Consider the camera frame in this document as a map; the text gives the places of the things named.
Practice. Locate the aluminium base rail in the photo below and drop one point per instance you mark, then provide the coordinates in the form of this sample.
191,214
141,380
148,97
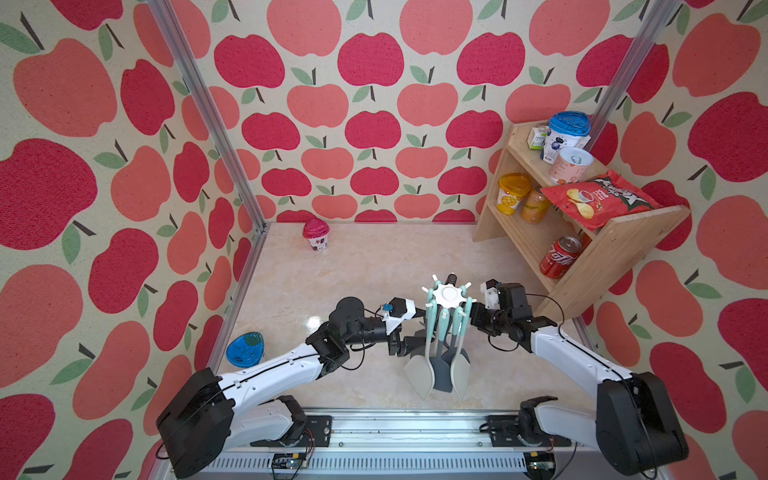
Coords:
408,444

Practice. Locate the blue lid yogurt tub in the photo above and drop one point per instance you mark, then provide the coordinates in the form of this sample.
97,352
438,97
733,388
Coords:
565,129

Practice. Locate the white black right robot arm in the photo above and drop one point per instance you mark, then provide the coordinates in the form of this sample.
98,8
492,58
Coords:
633,423

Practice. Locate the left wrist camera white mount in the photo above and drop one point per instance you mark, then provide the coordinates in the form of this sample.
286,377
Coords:
396,312

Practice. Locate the orange schweppes can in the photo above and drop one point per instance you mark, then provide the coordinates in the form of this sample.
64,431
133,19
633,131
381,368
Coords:
536,206

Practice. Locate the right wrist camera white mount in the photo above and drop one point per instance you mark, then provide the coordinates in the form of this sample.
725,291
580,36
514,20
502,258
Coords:
490,292

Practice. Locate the grey utensil mint handle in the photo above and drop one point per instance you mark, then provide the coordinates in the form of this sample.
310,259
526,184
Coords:
440,366

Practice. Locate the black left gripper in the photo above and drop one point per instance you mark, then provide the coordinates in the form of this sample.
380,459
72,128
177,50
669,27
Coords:
405,347

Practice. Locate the blue plastic bowl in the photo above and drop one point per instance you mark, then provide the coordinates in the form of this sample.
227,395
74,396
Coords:
246,350

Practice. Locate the beige spatula mint handle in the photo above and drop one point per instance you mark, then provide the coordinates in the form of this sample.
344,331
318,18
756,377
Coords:
460,365

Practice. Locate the red chips bag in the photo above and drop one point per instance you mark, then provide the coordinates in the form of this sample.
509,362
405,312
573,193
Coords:
595,202

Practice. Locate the pink tin can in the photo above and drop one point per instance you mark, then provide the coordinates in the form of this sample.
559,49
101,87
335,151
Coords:
571,165

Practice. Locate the yellow mango cup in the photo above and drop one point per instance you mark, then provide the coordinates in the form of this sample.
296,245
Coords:
513,188

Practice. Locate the white utensil rack stand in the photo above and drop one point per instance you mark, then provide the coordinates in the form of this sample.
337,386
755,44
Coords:
448,294

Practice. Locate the pink lid yogurt cup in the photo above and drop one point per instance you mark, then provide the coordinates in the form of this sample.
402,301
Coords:
316,233

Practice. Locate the aluminium corner post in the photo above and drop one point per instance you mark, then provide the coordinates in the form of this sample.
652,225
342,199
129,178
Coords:
658,17
173,33

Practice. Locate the small green white carton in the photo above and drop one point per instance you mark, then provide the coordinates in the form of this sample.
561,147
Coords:
537,137

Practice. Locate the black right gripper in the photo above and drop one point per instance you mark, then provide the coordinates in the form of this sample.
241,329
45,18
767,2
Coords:
475,318

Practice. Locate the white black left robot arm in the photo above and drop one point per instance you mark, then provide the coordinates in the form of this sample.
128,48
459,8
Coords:
212,413

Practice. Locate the red cola can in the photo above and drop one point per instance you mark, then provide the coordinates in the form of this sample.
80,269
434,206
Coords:
560,257

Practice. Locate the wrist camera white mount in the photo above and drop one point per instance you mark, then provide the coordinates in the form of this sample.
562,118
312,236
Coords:
396,312
490,292

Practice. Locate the aluminium corner post left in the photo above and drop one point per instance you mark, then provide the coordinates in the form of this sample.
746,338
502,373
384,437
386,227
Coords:
173,33

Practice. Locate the aluminium corner post right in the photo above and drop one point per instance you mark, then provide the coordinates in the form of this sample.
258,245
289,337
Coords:
658,17

